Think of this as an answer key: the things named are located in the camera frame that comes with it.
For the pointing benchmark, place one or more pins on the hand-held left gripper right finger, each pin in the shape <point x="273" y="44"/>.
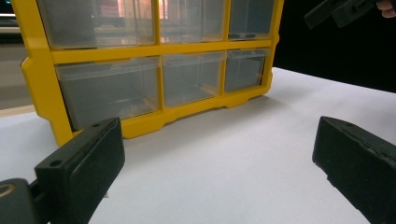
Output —
<point x="358" y="165"/>

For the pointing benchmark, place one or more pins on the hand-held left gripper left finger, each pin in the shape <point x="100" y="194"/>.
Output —
<point x="84" y="165"/>

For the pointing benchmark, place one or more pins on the yellow black organizer case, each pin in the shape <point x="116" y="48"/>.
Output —
<point x="43" y="77"/>

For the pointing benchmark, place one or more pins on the clear plastic drawer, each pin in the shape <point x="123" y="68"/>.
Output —
<point x="244" y="73"/>

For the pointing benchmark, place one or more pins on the black curtain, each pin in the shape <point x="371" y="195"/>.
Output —
<point x="327" y="56"/>

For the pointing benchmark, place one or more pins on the set of clear drawers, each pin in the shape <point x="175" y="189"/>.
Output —
<point x="109" y="90"/>

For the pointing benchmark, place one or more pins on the wooden table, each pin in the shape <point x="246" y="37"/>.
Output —
<point x="15" y="111"/>

